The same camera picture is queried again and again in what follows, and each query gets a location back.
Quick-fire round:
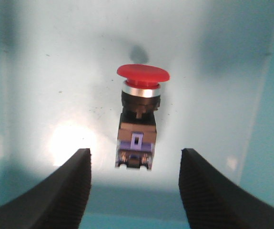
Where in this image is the red mushroom push button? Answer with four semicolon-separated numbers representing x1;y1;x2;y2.
115;64;170;170

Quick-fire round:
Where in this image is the light blue plastic box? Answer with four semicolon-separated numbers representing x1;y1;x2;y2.
0;0;274;229

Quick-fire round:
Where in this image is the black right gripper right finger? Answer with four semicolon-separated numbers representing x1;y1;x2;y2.
179;148;274;229

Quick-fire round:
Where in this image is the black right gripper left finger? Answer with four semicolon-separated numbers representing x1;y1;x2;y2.
0;148;91;229

